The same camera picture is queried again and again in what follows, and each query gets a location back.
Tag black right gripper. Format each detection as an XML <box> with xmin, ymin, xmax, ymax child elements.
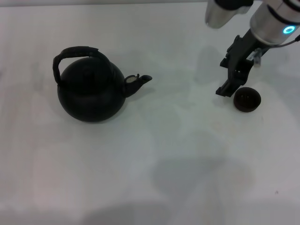
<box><xmin>215</xmin><ymin>28</ymin><xmax>270</xmax><ymax>98</ymax></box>

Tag black round teapot with handle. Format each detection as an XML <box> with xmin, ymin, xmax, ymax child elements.
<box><xmin>52</xmin><ymin>46</ymin><xmax>153</xmax><ymax>123</ymax></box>

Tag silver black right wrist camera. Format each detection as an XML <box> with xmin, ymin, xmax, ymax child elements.
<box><xmin>204</xmin><ymin>0</ymin><xmax>254</xmax><ymax>30</ymax></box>

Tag small dark teacup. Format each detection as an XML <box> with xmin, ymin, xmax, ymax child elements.
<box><xmin>233</xmin><ymin>87</ymin><xmax>262</xmax><ymax>113</ymax></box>

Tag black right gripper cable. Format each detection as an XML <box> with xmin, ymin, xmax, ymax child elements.
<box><xmin>248</xmin><ymin>35</ymin><xmax>300</xmax><ymax>68</ymax></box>

